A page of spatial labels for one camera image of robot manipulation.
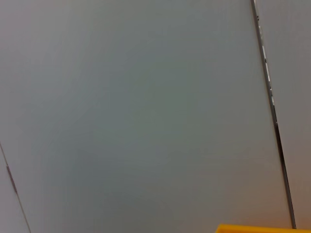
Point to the yellow plastic bin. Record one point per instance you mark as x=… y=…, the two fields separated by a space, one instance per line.
x=255 y=228

